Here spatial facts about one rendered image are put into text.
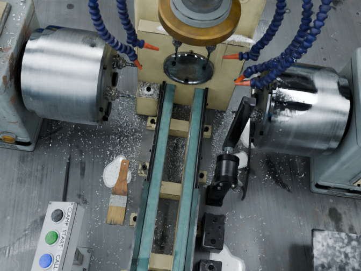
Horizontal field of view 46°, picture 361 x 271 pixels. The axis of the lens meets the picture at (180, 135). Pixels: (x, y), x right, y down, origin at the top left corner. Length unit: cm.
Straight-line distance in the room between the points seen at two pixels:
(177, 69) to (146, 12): 18
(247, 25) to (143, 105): 40
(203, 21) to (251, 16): 36
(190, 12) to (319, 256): 71
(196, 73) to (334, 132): 42
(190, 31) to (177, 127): 49
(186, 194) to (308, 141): 35
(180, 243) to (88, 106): 42
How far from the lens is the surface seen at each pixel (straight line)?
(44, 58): 109
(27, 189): 133
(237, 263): 126
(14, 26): 116
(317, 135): 111
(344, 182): 132
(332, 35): 174
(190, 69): 122
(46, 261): 98
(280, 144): 111
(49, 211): 102
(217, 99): 136
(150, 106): 133
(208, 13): 90
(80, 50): 108
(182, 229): 113
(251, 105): 92
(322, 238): 122
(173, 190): 124
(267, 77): 95
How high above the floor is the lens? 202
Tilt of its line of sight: 64 degrees down
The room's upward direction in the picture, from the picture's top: 11 degrees clockwise
